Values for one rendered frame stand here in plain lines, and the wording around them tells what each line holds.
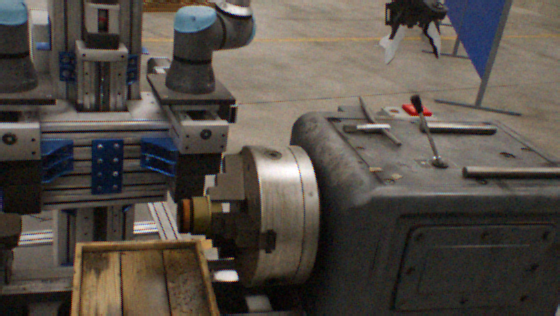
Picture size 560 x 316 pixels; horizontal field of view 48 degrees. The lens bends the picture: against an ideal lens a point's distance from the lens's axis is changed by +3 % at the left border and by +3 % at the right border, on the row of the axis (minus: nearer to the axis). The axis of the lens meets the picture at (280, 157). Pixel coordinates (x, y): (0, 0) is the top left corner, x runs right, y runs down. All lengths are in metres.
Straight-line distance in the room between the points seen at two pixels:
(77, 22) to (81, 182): 0.46
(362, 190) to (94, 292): 0.64
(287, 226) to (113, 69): 0.87
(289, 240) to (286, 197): 0.09
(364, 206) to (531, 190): 0.37
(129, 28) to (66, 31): 0.18
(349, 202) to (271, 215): 0.16
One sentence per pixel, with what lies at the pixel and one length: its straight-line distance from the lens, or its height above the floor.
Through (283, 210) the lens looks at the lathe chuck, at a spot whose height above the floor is 1.17.
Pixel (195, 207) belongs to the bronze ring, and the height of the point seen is 1.11.
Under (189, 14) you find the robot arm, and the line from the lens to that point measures 1.80.
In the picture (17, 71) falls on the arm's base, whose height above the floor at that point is 1.22.
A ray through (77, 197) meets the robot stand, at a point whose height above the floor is 0.84.
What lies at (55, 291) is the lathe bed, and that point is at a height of 0.86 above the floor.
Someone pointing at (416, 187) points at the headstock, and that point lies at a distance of 1.24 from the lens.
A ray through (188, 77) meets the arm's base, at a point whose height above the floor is 1.21.
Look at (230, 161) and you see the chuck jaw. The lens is 1.37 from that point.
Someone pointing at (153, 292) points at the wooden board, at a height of 0.89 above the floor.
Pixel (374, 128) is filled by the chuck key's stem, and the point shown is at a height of 1.27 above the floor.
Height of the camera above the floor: 1.77
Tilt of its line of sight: 24 degrees down
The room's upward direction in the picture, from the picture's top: 9 degrees clockwise
